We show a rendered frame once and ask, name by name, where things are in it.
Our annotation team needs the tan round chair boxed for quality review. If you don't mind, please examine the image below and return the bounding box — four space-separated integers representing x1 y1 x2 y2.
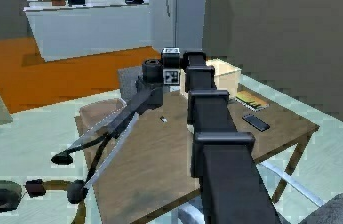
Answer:
78 97 128 138

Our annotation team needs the grey upholstered armchair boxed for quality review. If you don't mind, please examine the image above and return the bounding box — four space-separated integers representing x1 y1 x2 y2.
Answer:
298 185 343 224

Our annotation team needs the cream box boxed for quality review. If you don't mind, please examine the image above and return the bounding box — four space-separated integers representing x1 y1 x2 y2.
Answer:
179 58 243 100

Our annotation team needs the brown wooden table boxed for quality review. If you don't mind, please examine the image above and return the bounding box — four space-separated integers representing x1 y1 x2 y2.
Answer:
74 79 321 224

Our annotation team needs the brown wooden bar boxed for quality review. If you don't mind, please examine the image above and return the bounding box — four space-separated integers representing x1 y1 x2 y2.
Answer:
44 179 73 192

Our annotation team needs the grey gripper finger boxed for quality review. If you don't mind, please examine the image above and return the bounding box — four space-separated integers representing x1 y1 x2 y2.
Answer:
66 112 141 205
50 97 129 167

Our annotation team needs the black phone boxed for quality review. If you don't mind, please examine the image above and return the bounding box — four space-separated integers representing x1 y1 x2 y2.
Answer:
241 113 271 133

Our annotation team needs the pale grey fridge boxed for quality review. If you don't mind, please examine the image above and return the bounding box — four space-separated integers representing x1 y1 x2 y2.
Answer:
150 0 207 52

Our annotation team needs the yellow green book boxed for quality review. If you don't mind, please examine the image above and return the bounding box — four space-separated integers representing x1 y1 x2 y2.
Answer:
234 90 270 112

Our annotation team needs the white kitchen counter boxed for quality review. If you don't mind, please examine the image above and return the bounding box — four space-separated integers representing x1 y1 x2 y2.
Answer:
23 0 154 63

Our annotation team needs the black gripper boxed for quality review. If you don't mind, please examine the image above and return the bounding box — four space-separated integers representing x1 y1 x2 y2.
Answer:
107 58 165 135

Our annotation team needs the small black block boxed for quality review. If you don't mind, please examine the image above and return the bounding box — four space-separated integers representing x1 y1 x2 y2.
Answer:
24 178 47 198

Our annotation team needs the grey chair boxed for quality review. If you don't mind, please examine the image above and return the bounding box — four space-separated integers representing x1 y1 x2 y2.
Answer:
116 65 144 103

